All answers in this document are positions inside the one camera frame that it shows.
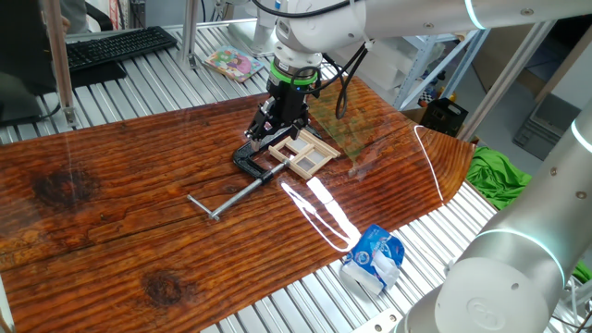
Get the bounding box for black plastic crate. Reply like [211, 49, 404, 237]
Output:
[418, 96, 469, 139]

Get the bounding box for glossy wood grain mat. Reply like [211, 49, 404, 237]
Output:
[0, 76, 477, 333]

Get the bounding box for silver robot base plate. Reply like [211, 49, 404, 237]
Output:
[351, 307, 403, 333]

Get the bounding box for black office chair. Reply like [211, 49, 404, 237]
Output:
[85, 2, 115, 32]

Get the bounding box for blue tissue pack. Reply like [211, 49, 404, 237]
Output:
[339, 224, 406, 296]

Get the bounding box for colourful children's book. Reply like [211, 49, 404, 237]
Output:
[203, 44, 266, 83]

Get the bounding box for black computer keyboard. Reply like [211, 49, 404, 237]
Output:
[64, 25, 179, 73]

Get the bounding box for person in grey shirt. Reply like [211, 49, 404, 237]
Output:
[58, 0, 89, 37]

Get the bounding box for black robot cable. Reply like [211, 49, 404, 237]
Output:
[252, 0, 371, 121]

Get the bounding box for black monitor stand base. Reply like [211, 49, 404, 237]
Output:
[27, 59, 129, 96]

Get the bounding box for grey plastic crate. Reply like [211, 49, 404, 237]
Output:
[512, 92, 582, 162]

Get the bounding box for aluminium frame strut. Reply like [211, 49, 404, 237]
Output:
[455, 20, 559, 142]

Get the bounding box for green cloth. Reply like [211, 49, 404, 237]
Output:
[464, 145, 592, 284]

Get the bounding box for aluminium frame post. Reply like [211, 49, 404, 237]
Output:
[43, 0, 80, 129]
[178, 0, 203, 70]

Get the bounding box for white foam boxes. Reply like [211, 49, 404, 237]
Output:
[332, 36, 420, 93]

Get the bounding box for black computer monitor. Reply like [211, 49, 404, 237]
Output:
[0, 0, 61, 129]

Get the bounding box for brown cardboard box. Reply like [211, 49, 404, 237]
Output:
[471, 22, 592, 98]

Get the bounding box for grey metal shelf rack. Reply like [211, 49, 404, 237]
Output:
[392, 27, 492, 112]

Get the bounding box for miniature wooden sliding window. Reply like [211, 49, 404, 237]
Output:
[267, 129, 342, 180]

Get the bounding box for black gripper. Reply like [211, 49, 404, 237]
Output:
[243, 78, 321, 152]

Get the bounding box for black C-clamp with steel screw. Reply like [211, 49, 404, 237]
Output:
[187, 124, 325, 222]

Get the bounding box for white stand base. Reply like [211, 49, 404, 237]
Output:
[226, 0, 278, 59]

